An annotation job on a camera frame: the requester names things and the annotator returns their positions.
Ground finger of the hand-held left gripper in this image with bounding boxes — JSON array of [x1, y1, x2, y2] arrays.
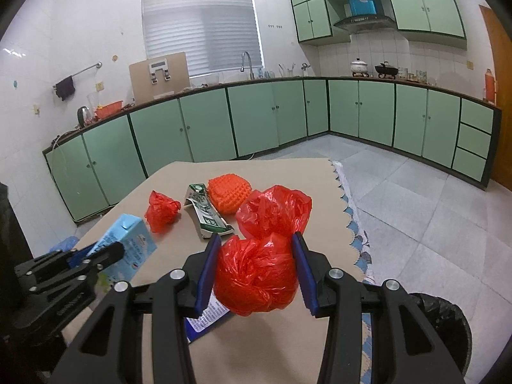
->
[[14, 242, 100, 284], [31, 242, 125, 313]]

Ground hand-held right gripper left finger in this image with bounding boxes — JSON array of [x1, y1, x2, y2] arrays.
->
[[52, 233, 222, 384]]

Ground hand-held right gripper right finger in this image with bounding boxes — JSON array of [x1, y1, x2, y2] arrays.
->
[[291, 232, 467, 384]]

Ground light blue drink carton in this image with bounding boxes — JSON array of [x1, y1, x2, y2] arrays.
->
[[86, 213, 157, 284]]

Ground blue snack packet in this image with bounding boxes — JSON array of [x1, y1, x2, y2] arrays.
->
[[186, 294, 233, 334]]

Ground green white milk carton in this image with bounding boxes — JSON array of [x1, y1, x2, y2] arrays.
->
[[184, 183, 235, 240]]

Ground small red plastic bag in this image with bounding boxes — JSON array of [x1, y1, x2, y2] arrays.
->
[[145, 191, 181, 235]]

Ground orange foam fruit net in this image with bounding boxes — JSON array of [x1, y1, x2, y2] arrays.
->
[[208, 173, 252, 214]]

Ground black trash bin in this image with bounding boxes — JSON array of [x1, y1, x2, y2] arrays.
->
[[408, 293, 473, 377]]

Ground blue patterned tablecloth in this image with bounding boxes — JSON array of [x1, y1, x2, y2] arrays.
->
[[332, 160, 377, 384]]

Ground black chair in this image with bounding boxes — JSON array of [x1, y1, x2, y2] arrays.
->
[[0, 182, 35, 313]]

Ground table with beige cloth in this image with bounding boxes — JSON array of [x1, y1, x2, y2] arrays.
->
[[64, 159, 363, 384]]

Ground orange plastic basket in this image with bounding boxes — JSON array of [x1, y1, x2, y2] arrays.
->
[[95, 101, 124, 120]]

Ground green base cabinet run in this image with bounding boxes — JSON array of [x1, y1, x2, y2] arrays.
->
[[43, 76, 502, 225]]

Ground dark towel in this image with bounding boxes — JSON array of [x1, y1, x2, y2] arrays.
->
[[55, 76, 76, 101]]

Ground cardboard box on counter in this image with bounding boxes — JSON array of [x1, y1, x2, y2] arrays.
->
[[129, 52, 192, 105]]

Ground metal faucet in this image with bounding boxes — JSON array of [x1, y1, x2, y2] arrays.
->
[[241, 51, 255, 81]]

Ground white window blind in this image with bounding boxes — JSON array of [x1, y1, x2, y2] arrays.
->
[[141, 0, 265, 78]]

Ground wooden door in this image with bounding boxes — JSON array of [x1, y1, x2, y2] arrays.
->
[[479, 5, 512, 190]]

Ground range hood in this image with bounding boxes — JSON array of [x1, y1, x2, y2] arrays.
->
[[334, 15, 396, 33]]

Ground red thermos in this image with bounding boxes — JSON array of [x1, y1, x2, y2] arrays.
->
[[483, 68, 497, 102]]

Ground metal towel rail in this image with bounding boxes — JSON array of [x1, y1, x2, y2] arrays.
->
[[52, 62, 102, 91]]

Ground green wall cabinet unit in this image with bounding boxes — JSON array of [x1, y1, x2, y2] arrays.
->
[[288, 0, 468, 51]]

